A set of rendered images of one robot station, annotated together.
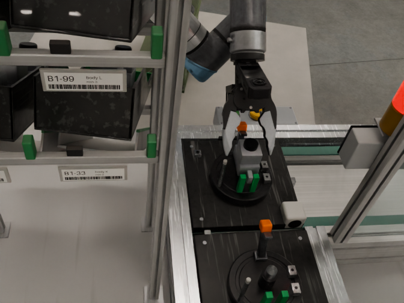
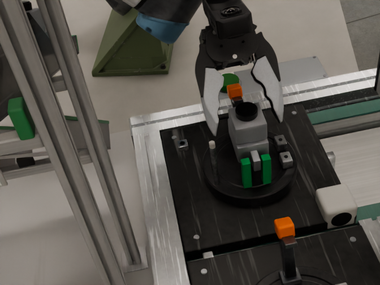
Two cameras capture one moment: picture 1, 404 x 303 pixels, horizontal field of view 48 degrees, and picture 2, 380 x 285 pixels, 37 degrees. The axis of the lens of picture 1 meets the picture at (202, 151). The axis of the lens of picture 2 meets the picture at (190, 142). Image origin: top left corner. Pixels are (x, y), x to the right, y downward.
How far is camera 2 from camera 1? 0.22 m
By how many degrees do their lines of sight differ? 8
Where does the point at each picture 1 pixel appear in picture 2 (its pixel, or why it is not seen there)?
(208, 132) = (198, 114)
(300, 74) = (329, 15)
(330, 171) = not seen: outside the picture
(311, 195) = (365, 175)
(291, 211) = (332, 201)
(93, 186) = (52, 221)
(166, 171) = (67, 158)
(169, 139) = (42, 99)
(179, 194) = (162, 207)
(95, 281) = not seen: outside the picture
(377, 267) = not seen: outside the picture
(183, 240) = (173, 274)
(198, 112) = (190, 94)
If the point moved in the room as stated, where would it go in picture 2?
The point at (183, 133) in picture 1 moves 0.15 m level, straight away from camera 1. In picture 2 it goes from (162, 122) to (165, 67)
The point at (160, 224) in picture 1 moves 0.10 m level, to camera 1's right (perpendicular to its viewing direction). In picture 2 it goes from (101, 251) to (200, 251)
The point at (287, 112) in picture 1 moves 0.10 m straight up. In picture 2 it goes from (309, 64) to (311, 16)
